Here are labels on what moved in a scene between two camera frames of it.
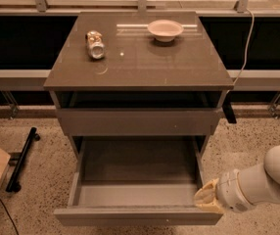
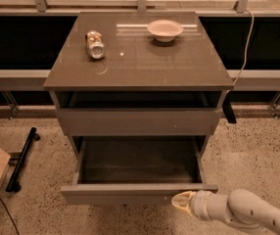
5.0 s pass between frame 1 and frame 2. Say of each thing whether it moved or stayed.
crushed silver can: stayed
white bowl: stayed
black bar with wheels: stayed
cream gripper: moved
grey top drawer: stayed
